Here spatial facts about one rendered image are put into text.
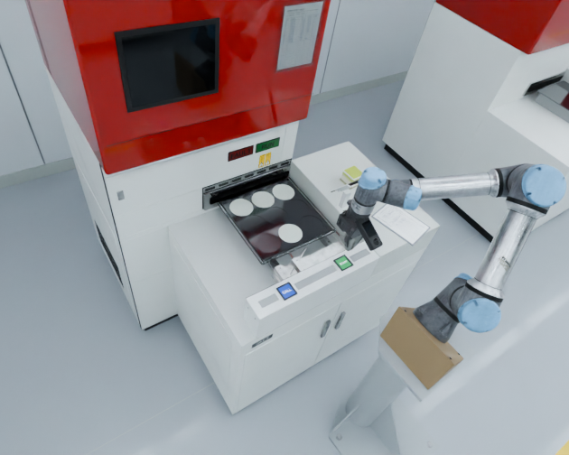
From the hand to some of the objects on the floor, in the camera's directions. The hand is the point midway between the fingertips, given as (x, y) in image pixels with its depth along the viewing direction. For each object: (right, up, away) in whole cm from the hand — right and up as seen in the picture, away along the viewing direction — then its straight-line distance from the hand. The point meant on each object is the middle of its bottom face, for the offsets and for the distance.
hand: (349, 249), depth 154 cm
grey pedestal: (+22, -95, +62) cm, 115 cm away
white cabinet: (-27, -50, +93) cm, 109 cm away
